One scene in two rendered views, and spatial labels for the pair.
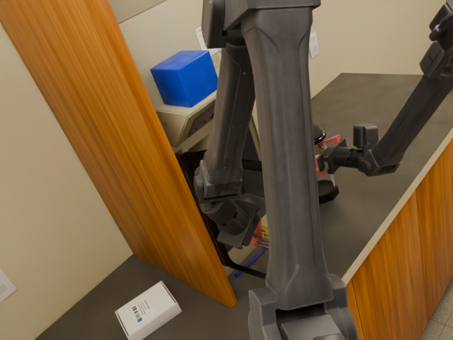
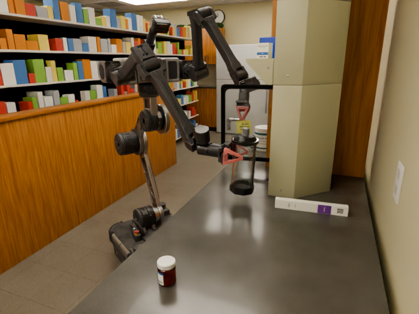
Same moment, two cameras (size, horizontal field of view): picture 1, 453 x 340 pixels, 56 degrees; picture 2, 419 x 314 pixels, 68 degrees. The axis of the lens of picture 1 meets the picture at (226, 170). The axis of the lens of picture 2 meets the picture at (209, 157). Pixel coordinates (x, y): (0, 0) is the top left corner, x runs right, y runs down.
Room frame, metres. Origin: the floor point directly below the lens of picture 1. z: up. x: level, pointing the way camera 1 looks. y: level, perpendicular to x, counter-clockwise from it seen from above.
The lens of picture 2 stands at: (2.06, -1.00, 1.50)
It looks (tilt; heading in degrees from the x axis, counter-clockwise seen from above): 17 degrees down; 149
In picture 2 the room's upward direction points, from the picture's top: 1 degrees counter-clockwise
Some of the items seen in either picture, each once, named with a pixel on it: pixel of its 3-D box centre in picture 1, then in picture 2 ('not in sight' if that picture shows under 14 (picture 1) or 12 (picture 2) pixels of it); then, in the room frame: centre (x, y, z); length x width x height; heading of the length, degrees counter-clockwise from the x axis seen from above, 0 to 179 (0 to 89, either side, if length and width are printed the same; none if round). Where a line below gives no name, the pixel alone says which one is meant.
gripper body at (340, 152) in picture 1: (344, 156); (218, 150); (1.03, -0.34, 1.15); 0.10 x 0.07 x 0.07; 127
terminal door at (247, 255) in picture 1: (251, 225); (249, 123); (0.83, -0.01, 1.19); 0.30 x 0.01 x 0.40; 43
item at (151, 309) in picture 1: (147, 311); not in sight; (0.91, 0.35, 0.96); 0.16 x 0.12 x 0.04; 111
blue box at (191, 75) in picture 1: (185, 77); (272, 48); (0.94, 0.01, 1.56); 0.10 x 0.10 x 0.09; 37
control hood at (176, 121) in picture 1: (223, 98); (267, 70); (1.00, -0.05, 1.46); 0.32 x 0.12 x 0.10; 127
